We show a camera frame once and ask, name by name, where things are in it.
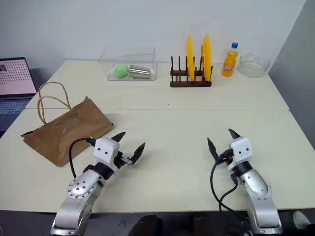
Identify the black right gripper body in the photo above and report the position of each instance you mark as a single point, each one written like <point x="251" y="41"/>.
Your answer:
<point x="224" y="160"/>

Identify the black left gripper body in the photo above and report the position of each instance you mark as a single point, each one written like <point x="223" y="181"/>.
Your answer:
<point x="119" y="159"/>

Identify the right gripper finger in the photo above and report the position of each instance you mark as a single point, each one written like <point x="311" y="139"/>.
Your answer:
<point x="212" y="149"/>
<point x="234" y="134"/>

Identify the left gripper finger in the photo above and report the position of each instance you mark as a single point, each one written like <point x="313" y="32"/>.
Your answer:
<point x="138" y="152"/>
<point x="118" y="136"/>

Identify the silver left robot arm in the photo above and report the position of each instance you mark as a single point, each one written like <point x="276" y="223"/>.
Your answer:
<point x="78" y="189"/>

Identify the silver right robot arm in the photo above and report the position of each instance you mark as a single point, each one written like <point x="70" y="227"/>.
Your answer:
<point x="258" y="194"/>

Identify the brown paper bag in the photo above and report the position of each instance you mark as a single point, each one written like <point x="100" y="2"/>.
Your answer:
<point x="66" y="132"/>

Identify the green fuzzy ball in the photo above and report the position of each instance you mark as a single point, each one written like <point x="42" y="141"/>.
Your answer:
<point x="121" y="71"/>

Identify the dark wooden plate rack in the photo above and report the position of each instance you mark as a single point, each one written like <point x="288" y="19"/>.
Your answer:
<point x="189" y="84"/>

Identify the stacked steel cups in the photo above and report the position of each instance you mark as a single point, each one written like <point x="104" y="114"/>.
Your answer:
<point x="139" y="71"/>

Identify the orange soda bottle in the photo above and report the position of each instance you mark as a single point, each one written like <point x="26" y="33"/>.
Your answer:
<point x="229" y="65"/>

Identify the clear glass bowl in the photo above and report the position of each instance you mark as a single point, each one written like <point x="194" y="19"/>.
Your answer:
<point x="253" y="66"/>

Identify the clear plastic box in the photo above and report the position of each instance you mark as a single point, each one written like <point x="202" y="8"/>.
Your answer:
<point x="145" y="61"/>

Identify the yellow plate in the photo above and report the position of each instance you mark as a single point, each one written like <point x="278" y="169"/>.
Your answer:
<point x="207" y="56"/>
<point x="190" y="59"/>

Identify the white rounded object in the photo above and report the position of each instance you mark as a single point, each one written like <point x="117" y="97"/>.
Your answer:
<point x="300" y="220"/>

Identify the open laptop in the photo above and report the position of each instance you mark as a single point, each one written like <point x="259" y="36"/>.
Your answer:
<point x="14" y="78"/>

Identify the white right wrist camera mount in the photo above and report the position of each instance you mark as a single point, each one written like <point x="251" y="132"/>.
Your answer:
<point x="242" y="150"/>

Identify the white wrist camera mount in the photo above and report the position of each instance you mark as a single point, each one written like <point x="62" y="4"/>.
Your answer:
<point x="242" y="150"/>
<point x="104" y="148"/>

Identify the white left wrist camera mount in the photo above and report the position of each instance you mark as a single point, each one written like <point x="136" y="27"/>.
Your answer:
<point x="104" y="148"/>

